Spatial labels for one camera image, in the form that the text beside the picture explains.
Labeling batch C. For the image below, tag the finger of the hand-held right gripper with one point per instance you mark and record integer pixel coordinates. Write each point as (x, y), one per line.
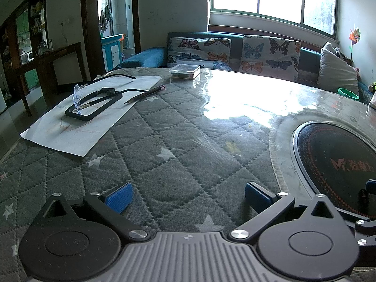
(367, 232)
(371, 186)

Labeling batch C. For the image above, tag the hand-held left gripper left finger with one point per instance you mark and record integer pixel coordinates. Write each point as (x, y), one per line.
(119, 197)

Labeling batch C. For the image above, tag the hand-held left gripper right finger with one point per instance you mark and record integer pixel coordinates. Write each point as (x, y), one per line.
(258, 195)

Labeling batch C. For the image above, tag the hanging clothes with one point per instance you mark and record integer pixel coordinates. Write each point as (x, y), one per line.
(105, 17)

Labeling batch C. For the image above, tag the clear round plastic cover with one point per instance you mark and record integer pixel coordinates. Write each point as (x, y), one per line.
(281, 152)

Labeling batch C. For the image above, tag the round black induction cooktop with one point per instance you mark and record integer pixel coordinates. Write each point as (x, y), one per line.
(332, 152)

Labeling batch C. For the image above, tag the white paper sheet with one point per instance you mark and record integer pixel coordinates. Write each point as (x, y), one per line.
(97, 124)

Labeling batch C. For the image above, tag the pink folded cloth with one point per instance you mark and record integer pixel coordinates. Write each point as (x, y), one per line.
(373, 101)

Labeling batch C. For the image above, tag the green bowl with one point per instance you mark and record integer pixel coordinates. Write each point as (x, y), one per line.
(348, 93)

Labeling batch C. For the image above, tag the stuffed toy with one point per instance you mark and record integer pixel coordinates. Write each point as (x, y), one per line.
(373, 87)

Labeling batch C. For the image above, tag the clear safety glasses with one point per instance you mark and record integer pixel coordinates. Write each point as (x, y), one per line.
(77, 100)

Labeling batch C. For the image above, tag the dark craft knife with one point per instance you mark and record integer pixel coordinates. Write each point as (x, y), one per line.
(147, 93)

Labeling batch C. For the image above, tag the thin black rod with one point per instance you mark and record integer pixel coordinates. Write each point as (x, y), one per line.
(135, 90)

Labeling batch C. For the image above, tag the grey pillow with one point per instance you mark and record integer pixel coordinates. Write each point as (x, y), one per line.
(335, 70)

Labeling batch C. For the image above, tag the dark patterned cushion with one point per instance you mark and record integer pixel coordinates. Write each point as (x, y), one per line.
(342, 55)

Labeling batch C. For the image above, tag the butterfly print cushion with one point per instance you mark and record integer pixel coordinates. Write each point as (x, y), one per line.
(196, 51)
(267, 57)

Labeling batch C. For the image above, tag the teal sofa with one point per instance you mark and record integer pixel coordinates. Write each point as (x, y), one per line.
(147, 57)

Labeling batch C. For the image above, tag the clear lidded plastic box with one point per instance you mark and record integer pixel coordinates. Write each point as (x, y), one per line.
(184, 70)

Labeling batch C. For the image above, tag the teal cabinet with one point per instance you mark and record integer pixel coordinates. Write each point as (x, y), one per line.
(110, 51)

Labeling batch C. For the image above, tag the colourful pinwheel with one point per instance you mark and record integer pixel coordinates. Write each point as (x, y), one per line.
(354, 36)

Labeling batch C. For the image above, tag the dark wooden console table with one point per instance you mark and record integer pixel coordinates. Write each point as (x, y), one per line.
(58, 54)

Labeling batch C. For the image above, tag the white microwave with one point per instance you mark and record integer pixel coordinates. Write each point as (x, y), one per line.
(26, 56)

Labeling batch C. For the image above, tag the dark wooden shelf cabinet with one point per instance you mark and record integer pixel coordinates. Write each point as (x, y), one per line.
(11, 35)

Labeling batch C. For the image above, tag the black rectangular frame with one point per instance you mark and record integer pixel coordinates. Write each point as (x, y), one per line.
(76, 116)

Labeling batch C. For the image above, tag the dark wooden door frame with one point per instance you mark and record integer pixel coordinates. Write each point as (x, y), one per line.
(89, 20)

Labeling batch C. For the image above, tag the white wall socket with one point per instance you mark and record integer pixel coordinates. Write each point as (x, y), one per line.
(65, 22)

